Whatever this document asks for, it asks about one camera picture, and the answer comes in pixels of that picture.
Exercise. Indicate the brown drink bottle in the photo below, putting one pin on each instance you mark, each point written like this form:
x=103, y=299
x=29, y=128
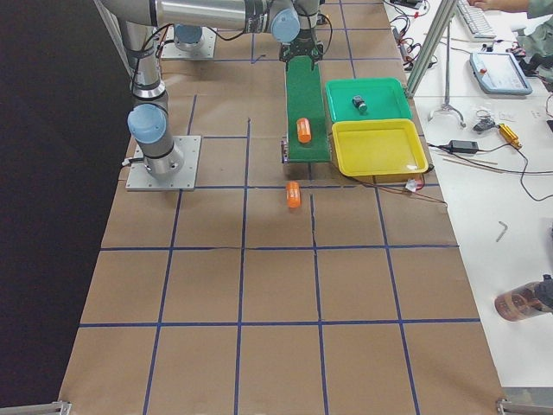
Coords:
x=526, y=301

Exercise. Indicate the yellow plastic tray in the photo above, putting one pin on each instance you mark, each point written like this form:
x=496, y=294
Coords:
x=378, y=148

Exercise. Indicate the metal hex key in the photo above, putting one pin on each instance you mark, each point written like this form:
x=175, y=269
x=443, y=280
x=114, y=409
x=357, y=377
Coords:
x=504, y=228

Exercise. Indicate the orange 4680 cylinder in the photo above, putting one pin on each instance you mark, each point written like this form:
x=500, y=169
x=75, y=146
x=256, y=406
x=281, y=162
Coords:
x=303, y=130
x=293, y=195

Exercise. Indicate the metal claw stand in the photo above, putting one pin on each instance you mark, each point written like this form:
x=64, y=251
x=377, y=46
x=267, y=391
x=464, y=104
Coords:
x=446, y=108

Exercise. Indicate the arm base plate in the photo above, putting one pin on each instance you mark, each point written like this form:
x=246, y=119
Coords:
x=176, y=171
x=179, y=51

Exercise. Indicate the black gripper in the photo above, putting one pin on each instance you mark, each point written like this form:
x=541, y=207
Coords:
x=301, y=45

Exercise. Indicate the green conveyor belt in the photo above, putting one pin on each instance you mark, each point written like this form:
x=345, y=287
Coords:
x=304, y=100

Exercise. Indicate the black power brick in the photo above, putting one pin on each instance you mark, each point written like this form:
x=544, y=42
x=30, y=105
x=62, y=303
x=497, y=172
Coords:
x=463, y=146

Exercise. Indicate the brass connector part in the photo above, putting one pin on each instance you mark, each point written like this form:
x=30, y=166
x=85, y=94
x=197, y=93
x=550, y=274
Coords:
x=509, y=136

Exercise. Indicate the green push button switch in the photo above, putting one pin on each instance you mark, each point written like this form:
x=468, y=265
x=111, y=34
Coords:
x=359, y=104

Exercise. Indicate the white keyboard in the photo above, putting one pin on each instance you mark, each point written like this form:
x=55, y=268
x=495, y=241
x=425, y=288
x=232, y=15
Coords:
x=474, y=21

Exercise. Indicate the aluminium frame post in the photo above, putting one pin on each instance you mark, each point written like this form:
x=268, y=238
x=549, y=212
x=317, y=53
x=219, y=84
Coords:
x=441, y=20

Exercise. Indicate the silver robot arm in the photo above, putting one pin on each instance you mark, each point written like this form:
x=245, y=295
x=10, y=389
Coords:
x=140, y=28
x=187, y=37

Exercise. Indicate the green plastic tray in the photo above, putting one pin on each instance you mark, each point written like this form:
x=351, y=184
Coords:
x=384, y=97

